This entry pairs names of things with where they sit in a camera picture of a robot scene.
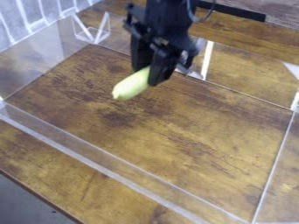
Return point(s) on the green handled metal spoon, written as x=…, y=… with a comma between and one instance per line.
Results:
x=133, y=85

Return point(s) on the clear acrylic enclosure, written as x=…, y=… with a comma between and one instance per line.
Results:
x=201, y=151

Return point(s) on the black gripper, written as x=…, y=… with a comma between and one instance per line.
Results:
x=161, y=42

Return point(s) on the black bar on table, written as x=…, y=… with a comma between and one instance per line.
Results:
x=233, y=11

